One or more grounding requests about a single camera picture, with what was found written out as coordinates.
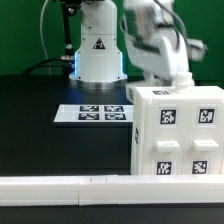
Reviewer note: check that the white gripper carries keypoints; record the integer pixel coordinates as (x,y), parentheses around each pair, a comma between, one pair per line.
(162,54)

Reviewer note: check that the white cabinet door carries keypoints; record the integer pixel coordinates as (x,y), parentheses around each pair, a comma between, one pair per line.
(163,139)
(204,139)

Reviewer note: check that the white cabinet body box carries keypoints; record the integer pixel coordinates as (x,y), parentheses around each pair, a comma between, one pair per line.
(183,91)

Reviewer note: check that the white cabinet top bar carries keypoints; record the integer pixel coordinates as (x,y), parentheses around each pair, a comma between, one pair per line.
(131,93)

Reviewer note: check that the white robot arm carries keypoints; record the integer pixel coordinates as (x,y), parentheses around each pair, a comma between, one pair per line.
(98,63)

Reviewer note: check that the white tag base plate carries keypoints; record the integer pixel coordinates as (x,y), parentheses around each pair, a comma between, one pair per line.
(93,113)

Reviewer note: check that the white front fence rail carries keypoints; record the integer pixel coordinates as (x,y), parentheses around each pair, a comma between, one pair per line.
(110,190)

